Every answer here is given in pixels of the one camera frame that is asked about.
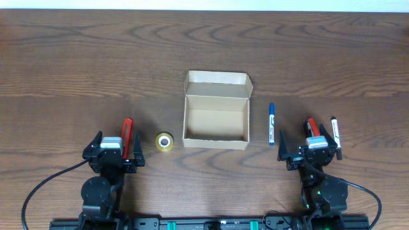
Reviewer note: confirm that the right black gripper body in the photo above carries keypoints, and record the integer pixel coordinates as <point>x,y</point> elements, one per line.
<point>312,156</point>

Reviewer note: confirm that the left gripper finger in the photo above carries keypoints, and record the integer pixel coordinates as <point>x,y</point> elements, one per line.
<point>137,151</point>
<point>95,142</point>

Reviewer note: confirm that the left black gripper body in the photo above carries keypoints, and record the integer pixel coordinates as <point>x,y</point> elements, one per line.
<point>113,160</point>

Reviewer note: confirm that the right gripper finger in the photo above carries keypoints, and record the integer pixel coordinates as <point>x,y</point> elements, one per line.
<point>331,142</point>
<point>283,150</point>

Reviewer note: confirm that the black whiteboard marker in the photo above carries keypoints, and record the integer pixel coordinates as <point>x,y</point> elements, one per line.
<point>336,135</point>

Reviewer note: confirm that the yellow clear tape roll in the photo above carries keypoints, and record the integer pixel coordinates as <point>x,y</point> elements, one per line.
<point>164,142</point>

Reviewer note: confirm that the blue whiteboard marker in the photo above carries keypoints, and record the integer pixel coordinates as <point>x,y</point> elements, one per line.
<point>271,124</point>

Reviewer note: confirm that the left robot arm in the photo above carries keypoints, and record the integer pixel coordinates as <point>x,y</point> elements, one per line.
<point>101,194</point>

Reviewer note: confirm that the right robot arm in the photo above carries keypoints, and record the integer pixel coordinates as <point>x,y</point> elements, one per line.
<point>323,196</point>

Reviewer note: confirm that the open cardboard box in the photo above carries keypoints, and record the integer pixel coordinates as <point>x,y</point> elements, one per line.
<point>217,110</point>

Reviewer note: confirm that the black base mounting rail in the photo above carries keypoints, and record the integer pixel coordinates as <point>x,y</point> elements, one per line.
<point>265,223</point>

